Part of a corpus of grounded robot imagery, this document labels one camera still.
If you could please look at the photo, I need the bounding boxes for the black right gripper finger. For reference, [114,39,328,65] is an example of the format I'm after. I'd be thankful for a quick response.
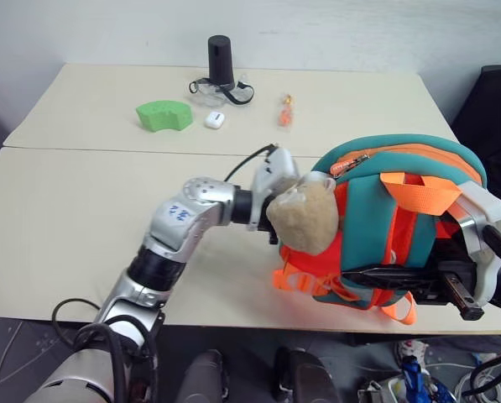
[341,264,446,291]

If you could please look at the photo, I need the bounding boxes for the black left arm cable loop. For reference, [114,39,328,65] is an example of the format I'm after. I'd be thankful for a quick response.
[51,297,159,403]

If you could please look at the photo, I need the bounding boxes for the orange and teal backpack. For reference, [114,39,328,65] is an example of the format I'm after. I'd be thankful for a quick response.
[272,133,488,327]

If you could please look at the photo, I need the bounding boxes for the clear safety goggles black strap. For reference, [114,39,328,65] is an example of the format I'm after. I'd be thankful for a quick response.
[187,74,255,108]

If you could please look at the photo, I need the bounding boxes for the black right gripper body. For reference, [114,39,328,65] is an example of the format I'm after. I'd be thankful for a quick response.
[413,247,486,322]

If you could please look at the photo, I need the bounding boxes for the white cable bundle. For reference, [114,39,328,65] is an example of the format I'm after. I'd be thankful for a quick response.
[454,368,501,403]

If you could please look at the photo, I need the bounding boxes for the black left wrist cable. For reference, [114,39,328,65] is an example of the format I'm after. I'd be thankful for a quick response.
[223,143,279,184]

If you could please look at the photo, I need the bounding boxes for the dark rounded shape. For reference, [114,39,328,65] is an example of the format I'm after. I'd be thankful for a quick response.
[181,349,231,403]

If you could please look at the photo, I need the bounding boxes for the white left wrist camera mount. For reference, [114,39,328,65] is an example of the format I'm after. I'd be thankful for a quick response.
[246,146,302,233]

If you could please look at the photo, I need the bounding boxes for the beige plush toy bear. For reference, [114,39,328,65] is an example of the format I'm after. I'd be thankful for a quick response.
[265,172,340,256]

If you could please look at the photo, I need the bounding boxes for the green curved sponge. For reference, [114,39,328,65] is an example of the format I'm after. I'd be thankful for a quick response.
[134,99,192,133]

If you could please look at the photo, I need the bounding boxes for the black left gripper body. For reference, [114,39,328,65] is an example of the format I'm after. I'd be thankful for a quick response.
[264,196,283,247]

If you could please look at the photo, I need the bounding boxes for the clear packet orange sweets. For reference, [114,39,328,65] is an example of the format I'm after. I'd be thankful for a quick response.
[276,92,298,129]

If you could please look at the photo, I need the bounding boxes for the black cylinder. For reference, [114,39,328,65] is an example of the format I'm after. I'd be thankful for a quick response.
[206,34,237,85]

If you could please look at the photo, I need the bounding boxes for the white earbuds case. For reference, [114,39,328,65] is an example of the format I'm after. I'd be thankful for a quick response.
[203,110,227,128]

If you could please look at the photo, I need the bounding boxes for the blue object on floor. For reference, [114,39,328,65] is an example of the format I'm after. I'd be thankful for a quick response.
[400,355,449,403]

